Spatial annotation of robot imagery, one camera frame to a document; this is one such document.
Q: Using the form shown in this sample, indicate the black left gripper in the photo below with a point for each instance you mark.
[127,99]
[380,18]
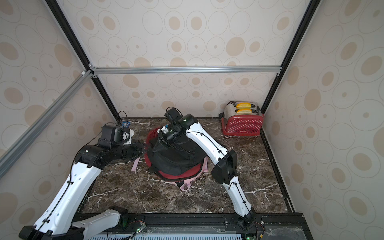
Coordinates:
[140,150]

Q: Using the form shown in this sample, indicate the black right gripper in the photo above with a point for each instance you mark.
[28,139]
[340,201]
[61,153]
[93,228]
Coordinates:
[167,135]

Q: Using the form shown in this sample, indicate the red backpack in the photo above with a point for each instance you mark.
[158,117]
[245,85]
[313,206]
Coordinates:
[180,174]

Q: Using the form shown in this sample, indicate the pink backpack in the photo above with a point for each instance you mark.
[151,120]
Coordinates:
[183,182]

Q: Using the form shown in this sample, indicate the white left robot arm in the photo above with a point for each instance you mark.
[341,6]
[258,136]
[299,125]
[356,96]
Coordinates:
[56,223]

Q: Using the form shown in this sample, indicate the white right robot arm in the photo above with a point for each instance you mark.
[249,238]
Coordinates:
[225,161]

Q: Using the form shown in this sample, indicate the blue candy packet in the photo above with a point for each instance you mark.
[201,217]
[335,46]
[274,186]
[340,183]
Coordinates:
[125,124]

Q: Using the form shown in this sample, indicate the red polka dot toaster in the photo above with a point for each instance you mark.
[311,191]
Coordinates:
[241,125]

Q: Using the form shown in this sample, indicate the yellow toast slice rear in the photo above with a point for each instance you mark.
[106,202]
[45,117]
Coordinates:
[244,106]

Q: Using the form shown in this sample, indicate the yellow toast slice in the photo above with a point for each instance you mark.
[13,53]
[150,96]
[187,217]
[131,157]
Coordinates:
[244,111]
[244,106]

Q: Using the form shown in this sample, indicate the yellow toast slice front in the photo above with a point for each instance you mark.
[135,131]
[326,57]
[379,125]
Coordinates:
[244,111]

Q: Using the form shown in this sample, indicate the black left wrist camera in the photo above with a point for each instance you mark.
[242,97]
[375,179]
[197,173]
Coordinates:
[113,136]

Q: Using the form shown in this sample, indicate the aluminium rail left wall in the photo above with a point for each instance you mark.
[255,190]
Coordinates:
[29,136]

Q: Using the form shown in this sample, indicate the horizontal aluminium rail back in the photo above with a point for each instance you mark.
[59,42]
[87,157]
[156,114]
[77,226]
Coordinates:
[185,70]

